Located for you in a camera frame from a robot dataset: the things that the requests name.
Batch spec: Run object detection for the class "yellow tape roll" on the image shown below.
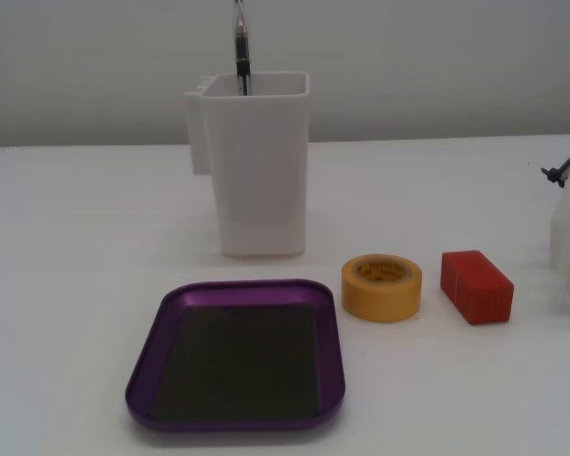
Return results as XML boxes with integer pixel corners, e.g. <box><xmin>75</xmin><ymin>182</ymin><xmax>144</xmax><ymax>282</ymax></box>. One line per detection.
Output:
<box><xmin>340</xmin><ymin>254</ymin><xmax>423</xmax><ymax>324</ymax></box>

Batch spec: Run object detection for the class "red block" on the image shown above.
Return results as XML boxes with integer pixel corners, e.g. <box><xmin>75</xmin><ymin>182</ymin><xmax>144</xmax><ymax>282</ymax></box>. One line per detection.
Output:
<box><xmin>439</xmin><ymin>250</ymin><xmax>515</xmax><ymax>327</ymax></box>

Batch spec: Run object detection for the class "purple metal tray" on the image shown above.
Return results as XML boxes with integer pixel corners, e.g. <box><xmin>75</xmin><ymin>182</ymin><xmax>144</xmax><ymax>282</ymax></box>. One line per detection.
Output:
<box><xmin>124</xmin><ymin>278</ymin><xmax>347</xmax><ymax>433</ymax></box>

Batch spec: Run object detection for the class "white plastic container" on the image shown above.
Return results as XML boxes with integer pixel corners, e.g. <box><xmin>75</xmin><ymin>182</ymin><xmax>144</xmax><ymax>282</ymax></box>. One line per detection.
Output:
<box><xmin>183</xmin><ymin>70</ymin><xmax>312</xmax><ymax>259</ymax></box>

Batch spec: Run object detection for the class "black and clear pen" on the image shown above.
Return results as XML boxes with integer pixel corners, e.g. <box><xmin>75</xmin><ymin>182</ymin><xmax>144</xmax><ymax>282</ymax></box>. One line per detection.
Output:
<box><xmin>231</xmin><ymin>0</ymin><xmax>254</xmax><ymax>96</ymax></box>

